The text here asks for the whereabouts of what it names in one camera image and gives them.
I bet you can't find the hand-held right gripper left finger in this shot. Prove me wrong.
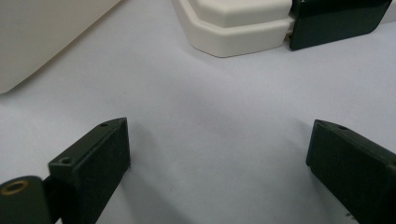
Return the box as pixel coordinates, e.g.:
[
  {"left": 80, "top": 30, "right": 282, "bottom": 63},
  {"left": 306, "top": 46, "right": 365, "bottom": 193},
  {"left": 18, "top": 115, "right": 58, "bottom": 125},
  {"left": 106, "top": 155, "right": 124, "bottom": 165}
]
[{"left": 46, "top": 117, "right": 132, "bottom": 224}]

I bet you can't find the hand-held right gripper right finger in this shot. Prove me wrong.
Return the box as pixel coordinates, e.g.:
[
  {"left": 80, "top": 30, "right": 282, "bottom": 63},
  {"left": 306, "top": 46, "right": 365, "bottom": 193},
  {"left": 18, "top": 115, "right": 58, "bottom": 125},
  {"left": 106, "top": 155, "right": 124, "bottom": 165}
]
[{"left": 305, "top": 119, "right": 396, "bottom": 224}]

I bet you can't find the white plastic storage box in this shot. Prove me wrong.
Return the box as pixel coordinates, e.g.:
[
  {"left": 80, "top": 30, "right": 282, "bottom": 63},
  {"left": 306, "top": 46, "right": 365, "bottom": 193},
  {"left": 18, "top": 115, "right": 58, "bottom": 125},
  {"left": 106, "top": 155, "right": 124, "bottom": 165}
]
[{"left": 0, "top": 0, "right": 123, "bottom": 95}]

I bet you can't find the white lid with black handle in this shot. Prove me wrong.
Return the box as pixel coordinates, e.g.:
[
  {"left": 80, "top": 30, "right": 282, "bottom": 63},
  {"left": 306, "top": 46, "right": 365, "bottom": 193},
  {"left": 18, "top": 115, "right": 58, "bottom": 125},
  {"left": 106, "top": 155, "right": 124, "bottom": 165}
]
[{"left": 171, "top": 0, "right": 394, "bottom": 59}]

